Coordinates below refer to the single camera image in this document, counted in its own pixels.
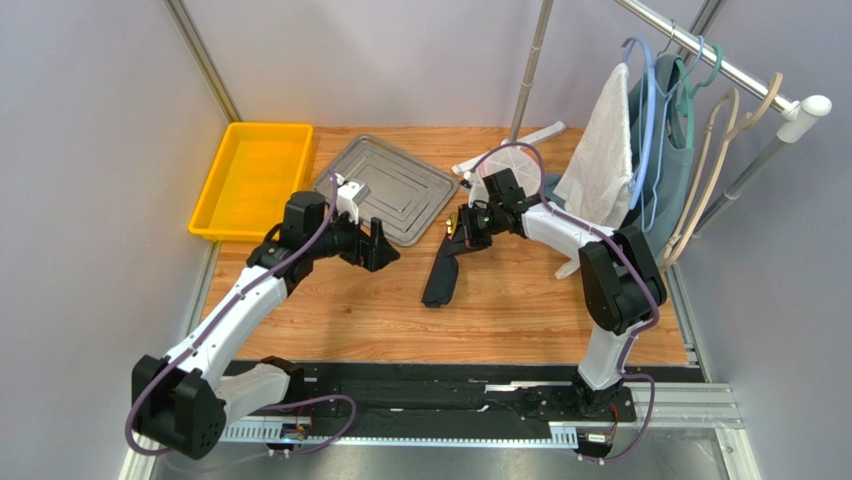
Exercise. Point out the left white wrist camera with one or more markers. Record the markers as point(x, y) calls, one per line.
point(348, 195)

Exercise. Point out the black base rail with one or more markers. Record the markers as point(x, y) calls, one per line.
point(450, 401)

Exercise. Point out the beige clothes hanger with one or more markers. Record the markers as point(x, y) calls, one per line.
point(720, 122)
point(749, 119)

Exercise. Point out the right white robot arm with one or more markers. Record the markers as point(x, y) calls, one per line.
point(622, 286)

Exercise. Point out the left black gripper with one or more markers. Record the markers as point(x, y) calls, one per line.
point(373, 252)

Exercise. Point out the silver metal tray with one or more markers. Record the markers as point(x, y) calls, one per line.
point(405, 192)

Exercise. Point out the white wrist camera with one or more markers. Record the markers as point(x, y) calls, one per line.
point(348, 195)
point(477, 192)

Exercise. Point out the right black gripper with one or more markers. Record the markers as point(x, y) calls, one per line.
point(472, 225)

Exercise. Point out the teal grey garment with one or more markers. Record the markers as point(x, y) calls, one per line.
point(632, 168)

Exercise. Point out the blue clothes hanger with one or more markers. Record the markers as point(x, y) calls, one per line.
point(661, 166)

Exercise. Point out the yellow plastic bin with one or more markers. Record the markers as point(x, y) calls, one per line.
point(256, 169)

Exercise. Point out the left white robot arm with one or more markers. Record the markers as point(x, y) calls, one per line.
point(183, 401)

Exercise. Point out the pink white round container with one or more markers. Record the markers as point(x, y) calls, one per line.
point(526, 170)

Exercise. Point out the green clothes hanger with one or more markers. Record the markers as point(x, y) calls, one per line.
point(689, 93)

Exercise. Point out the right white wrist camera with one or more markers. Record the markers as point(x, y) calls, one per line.
point(477, 192)

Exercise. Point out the white towel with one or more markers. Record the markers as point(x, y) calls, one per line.
point(595, 184)

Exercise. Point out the black paper napkin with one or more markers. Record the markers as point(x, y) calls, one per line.
point(441, 283)

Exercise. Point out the metal clothes rack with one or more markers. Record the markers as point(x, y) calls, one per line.
point(799, 115)

